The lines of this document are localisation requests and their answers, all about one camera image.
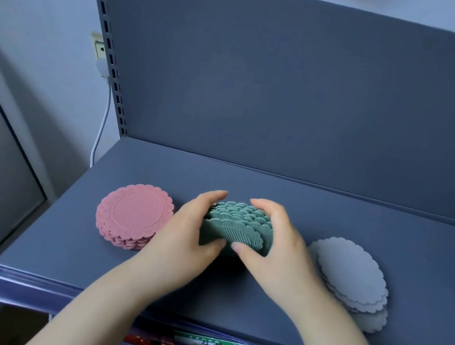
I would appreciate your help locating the pale grey door frame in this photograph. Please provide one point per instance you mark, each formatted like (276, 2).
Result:
(16, 128)

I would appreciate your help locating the person's right hand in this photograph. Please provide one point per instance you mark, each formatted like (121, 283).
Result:
(292, 278)

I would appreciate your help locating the person's left forearm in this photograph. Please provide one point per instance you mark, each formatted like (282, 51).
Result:
(95, 322)

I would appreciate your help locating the stack of green coasters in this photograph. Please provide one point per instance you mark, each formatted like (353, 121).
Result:
(239, 229)

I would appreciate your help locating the beige wall socket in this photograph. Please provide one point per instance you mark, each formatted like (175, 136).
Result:
(97, 45)

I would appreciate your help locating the dark blue shelf back panel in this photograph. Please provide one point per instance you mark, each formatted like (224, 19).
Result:
(291, 85)

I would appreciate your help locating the stack of pink coasters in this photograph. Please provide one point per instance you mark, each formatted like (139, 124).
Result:
(133, 210)

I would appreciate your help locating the white power plug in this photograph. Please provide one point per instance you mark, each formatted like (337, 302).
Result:
(103, 68)

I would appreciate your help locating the black slotted shelf upright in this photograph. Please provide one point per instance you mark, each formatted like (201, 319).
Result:
(106, 39)

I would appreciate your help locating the person's left hand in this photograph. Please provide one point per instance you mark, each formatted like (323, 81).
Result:
(174, 253)

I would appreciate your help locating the stack of small grey coasters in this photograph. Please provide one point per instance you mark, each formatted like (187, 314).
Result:
(351, 266)

